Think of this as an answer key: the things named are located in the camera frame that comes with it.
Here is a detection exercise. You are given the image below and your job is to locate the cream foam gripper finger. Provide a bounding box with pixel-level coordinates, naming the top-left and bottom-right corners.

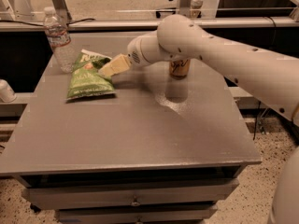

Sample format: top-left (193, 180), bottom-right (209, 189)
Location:
top-left (99, 54), bottom-right (131, 73)
top-left (106, 67), bottom-right (129, 77)

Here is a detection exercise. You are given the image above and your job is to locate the white bottle at left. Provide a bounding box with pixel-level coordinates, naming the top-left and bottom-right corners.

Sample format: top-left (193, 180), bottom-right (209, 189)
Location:
top-left (0, 79), bottom-right (17, 103)

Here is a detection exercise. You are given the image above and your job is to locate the metal upright post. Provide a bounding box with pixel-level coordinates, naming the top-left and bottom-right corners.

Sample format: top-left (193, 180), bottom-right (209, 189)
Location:
top-left (177, 0), bottom-right (194, 17)

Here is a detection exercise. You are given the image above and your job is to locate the lower grey drawer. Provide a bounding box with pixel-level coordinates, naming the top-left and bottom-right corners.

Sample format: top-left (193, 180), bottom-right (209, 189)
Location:
top-left (57, 204), bottom-right (217, 224)

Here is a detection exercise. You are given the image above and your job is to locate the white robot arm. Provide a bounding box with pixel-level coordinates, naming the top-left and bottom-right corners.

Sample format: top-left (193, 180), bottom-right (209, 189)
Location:
top-left (99, 14), bottom-right (299, 126)

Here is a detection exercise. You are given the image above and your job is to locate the upper grey drawer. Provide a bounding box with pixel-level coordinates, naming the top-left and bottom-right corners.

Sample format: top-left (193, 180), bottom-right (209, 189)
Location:
top-left (21, 178), bottom-right (239, 210)

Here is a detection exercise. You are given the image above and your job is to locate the green jalapeno chip bag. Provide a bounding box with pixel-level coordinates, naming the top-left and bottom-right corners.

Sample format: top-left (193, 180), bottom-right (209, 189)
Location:
top-left (66, 49), bottom-right (115, 100)

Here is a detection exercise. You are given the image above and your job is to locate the grey drawer cabinet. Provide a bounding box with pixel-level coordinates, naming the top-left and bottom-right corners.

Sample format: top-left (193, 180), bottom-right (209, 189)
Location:
top-left (0, 30), bottom-right (263, 224)

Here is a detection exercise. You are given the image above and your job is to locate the clear plastic water bottle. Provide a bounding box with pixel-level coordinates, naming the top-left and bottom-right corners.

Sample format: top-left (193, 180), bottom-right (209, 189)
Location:
top-left (43, 7), bottom-right (76, 73)

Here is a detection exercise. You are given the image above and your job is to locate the metal frame rail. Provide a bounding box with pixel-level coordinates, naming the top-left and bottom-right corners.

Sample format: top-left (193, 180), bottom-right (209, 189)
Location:
top-left (0, 17), bottom-right (299, 32)

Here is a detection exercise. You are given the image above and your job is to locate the gold soda can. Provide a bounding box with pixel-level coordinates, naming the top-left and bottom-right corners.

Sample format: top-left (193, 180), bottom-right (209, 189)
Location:
top-left (169, 59), bottom-right (191, 79)

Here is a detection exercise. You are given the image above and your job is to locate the grey drawer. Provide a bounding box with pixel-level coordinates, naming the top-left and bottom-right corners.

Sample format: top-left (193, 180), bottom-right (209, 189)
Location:
top-left (57, 204), bottom-right (217, 224)
top-left (21, 178), bottom-right (239, 210)

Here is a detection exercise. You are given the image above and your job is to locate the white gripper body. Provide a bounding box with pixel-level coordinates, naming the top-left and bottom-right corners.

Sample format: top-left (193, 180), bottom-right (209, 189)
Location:
top-left (127, 37), bottom-right (147, 67)

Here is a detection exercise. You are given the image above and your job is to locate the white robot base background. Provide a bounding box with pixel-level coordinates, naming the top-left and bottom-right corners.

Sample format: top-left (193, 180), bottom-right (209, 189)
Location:
top-left (0, 0), bottom-right (36, 21)

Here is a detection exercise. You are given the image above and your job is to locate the black cable on rail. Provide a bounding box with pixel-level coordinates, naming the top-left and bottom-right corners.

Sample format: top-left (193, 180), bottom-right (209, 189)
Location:
top-left (0, 18), bottom-right (97, 28)

